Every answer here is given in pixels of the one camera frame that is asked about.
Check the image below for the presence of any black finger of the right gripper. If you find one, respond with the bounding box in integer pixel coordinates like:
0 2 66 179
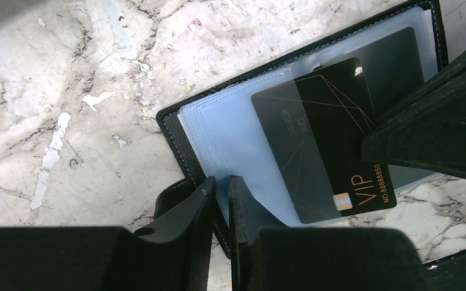
361 51 466 179

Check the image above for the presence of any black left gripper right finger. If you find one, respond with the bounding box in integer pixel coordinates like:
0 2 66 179
228 176 430 290

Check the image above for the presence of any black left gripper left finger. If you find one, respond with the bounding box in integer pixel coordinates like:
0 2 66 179
0 177 215 290

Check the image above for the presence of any black leather card holder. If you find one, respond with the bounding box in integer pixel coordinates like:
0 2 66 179
156 1 448 257

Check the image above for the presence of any black VIP credit card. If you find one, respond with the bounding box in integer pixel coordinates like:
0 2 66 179
251 57 397 224

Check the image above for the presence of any dark card in holder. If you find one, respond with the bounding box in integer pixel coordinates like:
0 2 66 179
313 26 435 190

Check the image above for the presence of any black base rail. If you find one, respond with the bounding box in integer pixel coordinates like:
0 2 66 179
424 250 466 291

